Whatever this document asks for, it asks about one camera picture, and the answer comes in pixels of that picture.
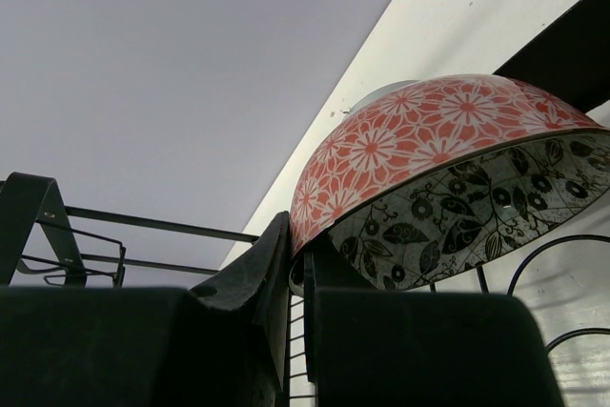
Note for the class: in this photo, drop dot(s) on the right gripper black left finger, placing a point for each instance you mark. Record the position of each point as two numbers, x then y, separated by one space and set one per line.
220 343

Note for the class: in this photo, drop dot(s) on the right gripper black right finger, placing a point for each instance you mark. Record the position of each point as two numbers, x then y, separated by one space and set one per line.
366 347

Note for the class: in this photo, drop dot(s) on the floral patterned bowl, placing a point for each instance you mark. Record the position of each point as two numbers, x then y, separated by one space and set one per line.
439 176

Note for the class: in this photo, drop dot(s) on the black wire dish rack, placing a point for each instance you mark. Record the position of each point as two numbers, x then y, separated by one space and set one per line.
569 59

